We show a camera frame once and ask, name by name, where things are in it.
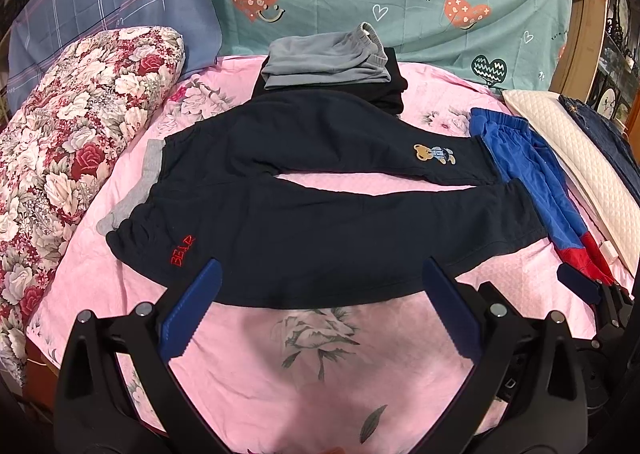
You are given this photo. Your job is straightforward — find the navy bear sweatpants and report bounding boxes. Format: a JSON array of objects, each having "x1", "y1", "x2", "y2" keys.
[{"x1": 98, "y1": 90, "x2": 547, "y2": 310}]

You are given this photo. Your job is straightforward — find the pink floral bed sheet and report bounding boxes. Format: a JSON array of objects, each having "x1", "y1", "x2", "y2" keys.
[{"x1": 26, "y1": 56, "x2": 596, "y2": 453}]

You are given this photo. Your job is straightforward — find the cream textured pillow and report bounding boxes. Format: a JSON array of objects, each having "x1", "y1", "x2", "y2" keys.
[{"x1": 502, "y1": 90, "x2": 639, "y2": 273}]

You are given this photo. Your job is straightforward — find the dark denim jeans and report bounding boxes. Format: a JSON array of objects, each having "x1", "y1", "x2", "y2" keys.
[{"x1": 559, "y1": 95, "x2": 640, "y2": 203}]

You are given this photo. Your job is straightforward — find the blue and red pants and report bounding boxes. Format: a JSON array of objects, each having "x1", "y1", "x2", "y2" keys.
[{"x1": 469, "y1": 107, "x2": 616, "y2": 286}]

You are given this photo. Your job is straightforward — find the floral red rolled quilt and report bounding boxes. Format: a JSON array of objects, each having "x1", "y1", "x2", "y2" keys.
[{"x1": 1, "y1": 26, "x2": 186, "y2": 385}]

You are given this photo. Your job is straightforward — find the wooden headboard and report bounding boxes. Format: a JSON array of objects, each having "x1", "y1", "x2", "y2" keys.
[{"x1": 550, "y1": 0, "x2": 608, "y2": 102}]

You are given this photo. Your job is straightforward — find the black folded pants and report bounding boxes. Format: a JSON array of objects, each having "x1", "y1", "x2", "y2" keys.
[{"x1": 252, "y1": 58, "x2": 408, "y2": 115}]

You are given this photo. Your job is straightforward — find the grey folded pants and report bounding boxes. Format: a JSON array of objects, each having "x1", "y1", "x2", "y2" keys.
[{"x1": 260, "y1": 22, "x2": 390, "y2": 90}]

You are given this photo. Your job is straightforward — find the blue plaid pillow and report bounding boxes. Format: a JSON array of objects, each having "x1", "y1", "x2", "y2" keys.
[{"x1": 6, "y1": 0, "x2": 221, "y2": 111}]

